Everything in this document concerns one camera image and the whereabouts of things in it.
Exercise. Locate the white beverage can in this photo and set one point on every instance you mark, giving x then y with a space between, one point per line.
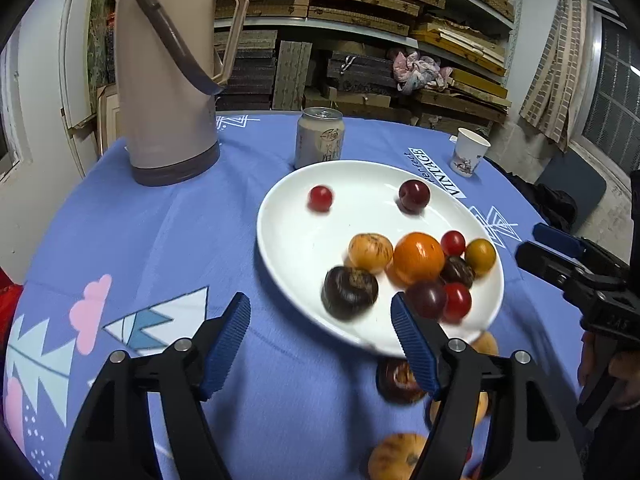
320 140

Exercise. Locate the small yellow-orange plum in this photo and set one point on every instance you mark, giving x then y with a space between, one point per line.
480 257

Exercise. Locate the grey-blue chair seat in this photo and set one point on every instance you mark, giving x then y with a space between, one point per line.
570 180

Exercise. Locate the yellow-brown pear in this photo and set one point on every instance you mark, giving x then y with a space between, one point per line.
395 457
484 345

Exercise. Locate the white plate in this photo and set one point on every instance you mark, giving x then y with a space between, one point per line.
300 240

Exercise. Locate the dark purple plum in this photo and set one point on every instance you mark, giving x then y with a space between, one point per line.
426 299

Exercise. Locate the beige checked curtain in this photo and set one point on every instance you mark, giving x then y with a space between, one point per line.
555 70

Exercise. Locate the dark brown mangosteen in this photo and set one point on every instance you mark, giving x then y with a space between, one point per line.
348 292
456 271
400 382

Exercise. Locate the window with grille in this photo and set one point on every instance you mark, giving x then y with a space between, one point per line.
615 100

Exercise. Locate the person's right hand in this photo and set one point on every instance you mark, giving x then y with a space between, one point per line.
627 377

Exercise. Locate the tan passion fruit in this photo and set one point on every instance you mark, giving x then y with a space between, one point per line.
370 251

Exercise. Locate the person's dark clothing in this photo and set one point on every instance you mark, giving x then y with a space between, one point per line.
615 450

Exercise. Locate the red patterned bag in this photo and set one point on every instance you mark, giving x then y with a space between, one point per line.
6 305

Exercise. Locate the dark red plum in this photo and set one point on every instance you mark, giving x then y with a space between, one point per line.
414 196

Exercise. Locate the crumpled pink cloth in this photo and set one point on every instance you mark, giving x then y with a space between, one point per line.
420 67

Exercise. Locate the printed paper cup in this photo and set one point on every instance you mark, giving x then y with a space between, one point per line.
469 155

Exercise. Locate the black jacket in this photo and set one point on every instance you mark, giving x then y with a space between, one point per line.
545 205

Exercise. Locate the white metal shelf rack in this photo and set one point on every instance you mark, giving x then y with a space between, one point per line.
280 22

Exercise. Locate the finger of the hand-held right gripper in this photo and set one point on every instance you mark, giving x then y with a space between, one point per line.
557 237
542 262

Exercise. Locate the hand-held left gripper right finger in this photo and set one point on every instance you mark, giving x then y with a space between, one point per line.
412 345

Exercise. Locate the green textured panel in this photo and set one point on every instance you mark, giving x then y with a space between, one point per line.
99 35

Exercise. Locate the beige thermos flask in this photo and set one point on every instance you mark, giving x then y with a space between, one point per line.
165 85

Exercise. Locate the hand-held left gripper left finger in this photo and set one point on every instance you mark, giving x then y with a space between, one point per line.
227 345

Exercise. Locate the red cherry tomato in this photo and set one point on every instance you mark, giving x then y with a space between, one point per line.
320 198
452 243

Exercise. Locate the orange mandarin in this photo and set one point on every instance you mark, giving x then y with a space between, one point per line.
418 258

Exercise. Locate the blue printed tablecloth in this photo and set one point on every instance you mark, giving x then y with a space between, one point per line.
150 240

